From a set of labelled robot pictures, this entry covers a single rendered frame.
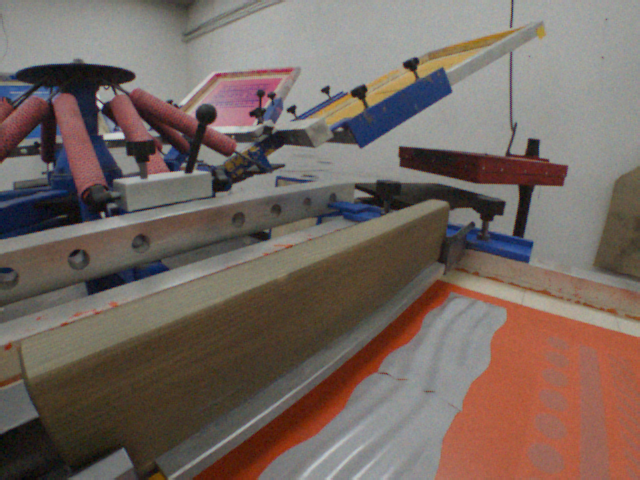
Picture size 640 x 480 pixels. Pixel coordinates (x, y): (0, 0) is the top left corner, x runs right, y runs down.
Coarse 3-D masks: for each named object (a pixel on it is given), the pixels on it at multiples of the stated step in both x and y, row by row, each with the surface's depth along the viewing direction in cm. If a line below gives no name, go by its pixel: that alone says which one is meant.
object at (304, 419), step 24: (336, 384) 22; (288, 408) 20; (312, 408) 20; (336, 408) 20; (264, 432) 18; (288, 432) 18; (312, 432) 18; (456, 432) 17; (480, 432) 17; (504, 432) 17; (240, 456) 16; (264, 456) 16; (456, 456) 16; (480, 456) 16; (504, 456) 15
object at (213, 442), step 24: (432, 264) 34; (408, 288) 29; (384, 312) 24; (360, 336) 21; (312, 360) 19; (336, 360) 19; (288, 384) 17; (312, 384) 17; (240, 408) 15; (264, 408) 15; (216, 432) 13; (240, 432) 13; (168, 456) 12; (192, 456) 12; (216, 456) 13
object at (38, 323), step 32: (320, 224) 50; (352, 224) 51; (224, 256) 36; (256, 256) 36; (480, 256) 40; (128, 288) 27; (160, 288) 28; (544, 288) 35; (576, 288) 33; (608, 288) 30; (32, 320) 21; (64, 320) 21; (0, 352) 17; (0, 384) 17
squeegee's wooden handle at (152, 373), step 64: (320, 256) 18; (384, 256) 24; (128, 320) 11; (192, 320) 12; (256, 320) 15; (320, 320) 19; (64, 384) 8; (128, 384) 10; (192, 384) 12; (256, 384) 16; (64, 448) 8; (128, 448) 10
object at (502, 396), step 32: (448, 288) 37; (416, 320) 31; (512, 320) 30; (544, 320) 30; (576, 320) 29; (384, 352) 26; (512, 352) 25; (608, 352) 24; (480, 384) 21; (512, 384) 21; (480, 416) 18; (512, 416) 18
